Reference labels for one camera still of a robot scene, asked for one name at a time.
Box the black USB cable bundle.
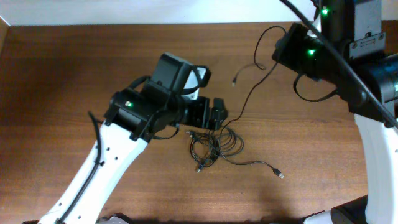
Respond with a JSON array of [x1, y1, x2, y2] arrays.
[[185, 124, 285, 180]]

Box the thin black audio cable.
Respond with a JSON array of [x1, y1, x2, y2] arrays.
[[219, 25, 287, 136]]

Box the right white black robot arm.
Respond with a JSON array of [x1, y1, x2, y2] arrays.
[[272, 1, 397, 223]]

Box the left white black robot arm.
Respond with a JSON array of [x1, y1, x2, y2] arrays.
[[37, 52, 228, 224]]

